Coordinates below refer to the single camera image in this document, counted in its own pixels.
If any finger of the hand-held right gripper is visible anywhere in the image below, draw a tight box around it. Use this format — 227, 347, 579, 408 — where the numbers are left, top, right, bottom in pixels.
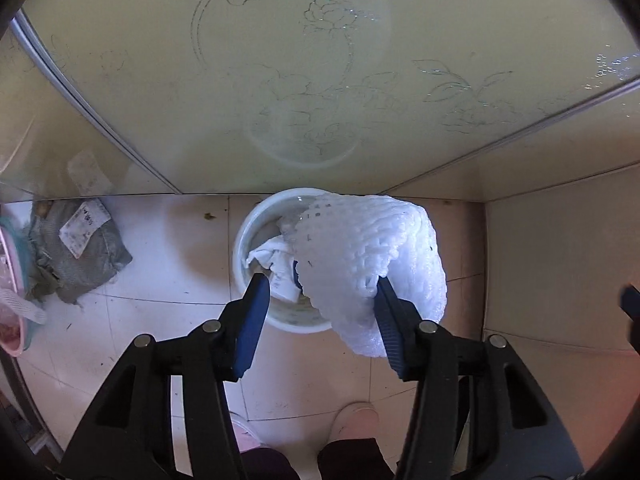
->
619, 284, 640, 322

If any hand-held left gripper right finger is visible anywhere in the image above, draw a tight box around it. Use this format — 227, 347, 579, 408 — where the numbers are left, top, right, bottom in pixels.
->
372, 276, 586, 480

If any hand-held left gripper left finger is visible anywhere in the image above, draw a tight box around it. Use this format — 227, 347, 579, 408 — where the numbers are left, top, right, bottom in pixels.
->
52, 272, 272, 480

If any white paper towel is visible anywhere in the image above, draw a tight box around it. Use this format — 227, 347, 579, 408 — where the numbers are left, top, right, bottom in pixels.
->
245, 232, 301, 306

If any white foam fruit net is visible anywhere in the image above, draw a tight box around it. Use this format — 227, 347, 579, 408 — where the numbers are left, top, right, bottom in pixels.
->
292, 192, 448, 359

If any white round trash bin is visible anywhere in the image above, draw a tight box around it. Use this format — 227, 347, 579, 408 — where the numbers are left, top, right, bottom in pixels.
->
232, 187, 351, 335

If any person's pink slipper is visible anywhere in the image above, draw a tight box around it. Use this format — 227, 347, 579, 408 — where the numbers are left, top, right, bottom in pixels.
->
330, 402, 378, 443
230, 410, 263, 453

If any grey rag with paper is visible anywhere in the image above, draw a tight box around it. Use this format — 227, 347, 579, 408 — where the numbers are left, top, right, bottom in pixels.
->
27, 199, 133, 306

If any pink plastic basin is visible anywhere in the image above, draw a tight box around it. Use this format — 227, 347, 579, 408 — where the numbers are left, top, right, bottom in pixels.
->
0, 215, 48, 358

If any flower etched glass door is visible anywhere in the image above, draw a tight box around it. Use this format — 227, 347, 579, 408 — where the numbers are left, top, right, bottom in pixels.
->
20, 0, 640, 196

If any frosted glass door panel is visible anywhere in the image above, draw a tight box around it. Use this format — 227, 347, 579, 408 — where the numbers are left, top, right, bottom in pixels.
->
0, 30, 176, 203

